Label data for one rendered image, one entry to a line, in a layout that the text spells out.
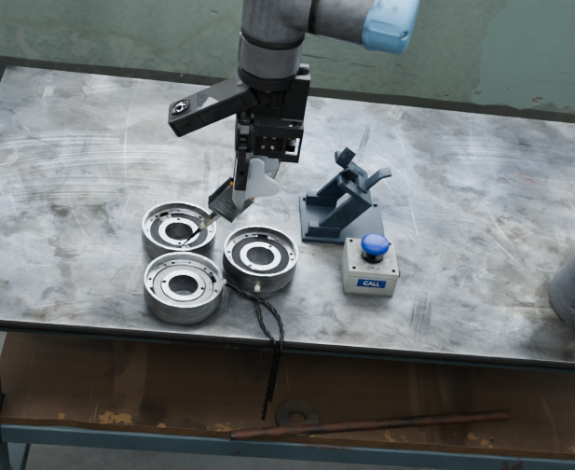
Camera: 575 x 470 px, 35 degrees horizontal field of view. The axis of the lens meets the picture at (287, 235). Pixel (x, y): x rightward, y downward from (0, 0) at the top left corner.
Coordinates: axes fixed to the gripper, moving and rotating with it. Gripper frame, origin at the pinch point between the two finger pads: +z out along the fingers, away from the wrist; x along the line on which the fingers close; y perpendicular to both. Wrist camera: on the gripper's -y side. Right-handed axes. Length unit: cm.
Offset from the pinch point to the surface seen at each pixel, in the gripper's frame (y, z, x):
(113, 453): -18, 93, 23
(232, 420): 3.1, 38.1, -7.9
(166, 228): -9.0, 10.5, 4.1
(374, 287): 20.6, 11.4, -4.0
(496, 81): 90, 73, 160
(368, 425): 24.1, 36.9, -8.4
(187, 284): -5.4, 11.9, -5.6
